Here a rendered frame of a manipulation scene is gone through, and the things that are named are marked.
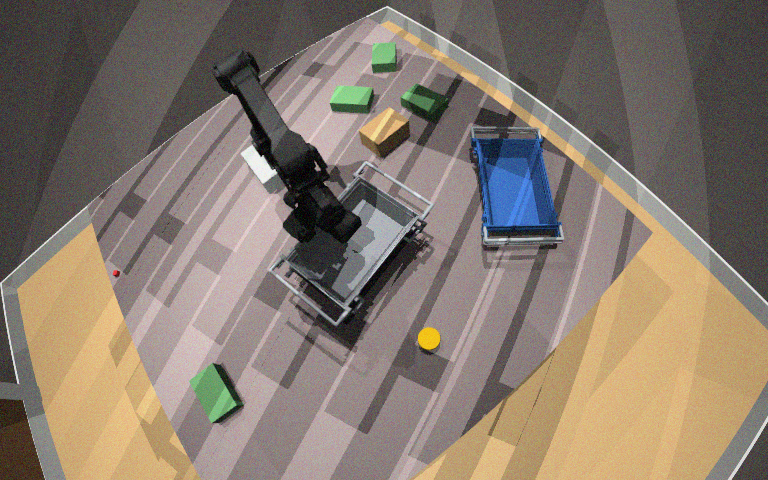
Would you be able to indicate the green block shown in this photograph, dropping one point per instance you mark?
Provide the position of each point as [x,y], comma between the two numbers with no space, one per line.
[216,393]
[424,102]
[352,99]
[384,57]

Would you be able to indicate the yellow ball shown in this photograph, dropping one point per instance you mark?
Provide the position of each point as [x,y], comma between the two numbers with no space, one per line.
[429,339]

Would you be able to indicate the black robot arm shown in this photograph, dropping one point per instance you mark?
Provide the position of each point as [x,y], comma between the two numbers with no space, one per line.
[283,149]

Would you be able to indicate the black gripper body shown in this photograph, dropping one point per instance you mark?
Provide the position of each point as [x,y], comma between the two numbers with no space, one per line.
[343,231]

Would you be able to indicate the tan box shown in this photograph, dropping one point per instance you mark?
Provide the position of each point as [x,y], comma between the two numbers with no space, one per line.
[384,132]

